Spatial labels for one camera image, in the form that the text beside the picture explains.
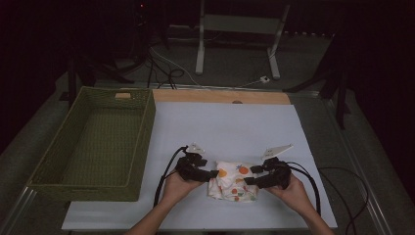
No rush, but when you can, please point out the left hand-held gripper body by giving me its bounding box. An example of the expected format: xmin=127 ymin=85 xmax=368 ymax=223
xmin=175 ymin=142 xmax=207 ymax=182

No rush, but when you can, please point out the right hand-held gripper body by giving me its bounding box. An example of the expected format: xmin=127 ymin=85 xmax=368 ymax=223
xmin=259 ymin=143 xmax=295 ymax=191

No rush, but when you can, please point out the white fruit-print baby garment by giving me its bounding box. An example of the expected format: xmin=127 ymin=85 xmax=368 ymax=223
xmin=207 ymin=160 xmax=262 ymax=204

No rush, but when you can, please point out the person's left hand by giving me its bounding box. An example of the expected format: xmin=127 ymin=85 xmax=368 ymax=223
xmin=161 ymin=170 xmax=204 ymax=208

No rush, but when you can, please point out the person's right hand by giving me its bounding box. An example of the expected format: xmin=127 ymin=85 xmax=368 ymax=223
xmin=265 ymin=173 xmax=316 ymax=216

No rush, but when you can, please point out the white table cover sheet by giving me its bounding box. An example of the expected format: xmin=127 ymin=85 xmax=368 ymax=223
xmin=61 ymin=101 xmax=339 ymax=231

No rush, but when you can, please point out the green woven basket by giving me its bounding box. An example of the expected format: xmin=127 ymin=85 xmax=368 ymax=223
xmin=27 ymin=85 xmax=158 ymax=203

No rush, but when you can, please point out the black stand with long legs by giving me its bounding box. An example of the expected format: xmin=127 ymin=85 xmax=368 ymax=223
xmin=59 ymin=48 xmax=135 ymax=106

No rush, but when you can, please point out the white metal stand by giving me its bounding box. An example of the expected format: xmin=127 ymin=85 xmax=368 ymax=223
xmin=194 ymin=0 xmax=292 ymax=80

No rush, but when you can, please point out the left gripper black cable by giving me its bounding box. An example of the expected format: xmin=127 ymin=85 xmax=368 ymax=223
xmin=153 ymin=145 xmax=190 ymax=209

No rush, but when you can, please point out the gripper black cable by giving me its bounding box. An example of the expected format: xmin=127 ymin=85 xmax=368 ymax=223
xmin=285 ymin=161 xmax=323 ymax=216
xmin=153 ymin=145 xmax=190 ymax=209

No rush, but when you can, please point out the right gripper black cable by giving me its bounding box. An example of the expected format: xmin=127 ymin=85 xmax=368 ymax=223
xmin=285 ymin=161 xmax=323 ymax=216

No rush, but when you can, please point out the thin black floor cable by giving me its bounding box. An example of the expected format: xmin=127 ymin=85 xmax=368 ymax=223
xmin=317 ymin=166 xmax=370 ymax=235

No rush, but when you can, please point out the bundle of black floor cables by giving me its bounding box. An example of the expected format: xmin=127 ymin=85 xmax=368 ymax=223
xmin=146 ymin=48 xmax=186 ymax=90

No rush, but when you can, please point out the white floor cable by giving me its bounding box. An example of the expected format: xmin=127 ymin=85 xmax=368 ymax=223
xmin=150 ymin=47 xmax=200 ymax=86

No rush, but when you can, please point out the black stand with tall post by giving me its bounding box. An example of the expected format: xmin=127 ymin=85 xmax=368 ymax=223
xmin=283 ymin=32 xmax=352 ymax=130

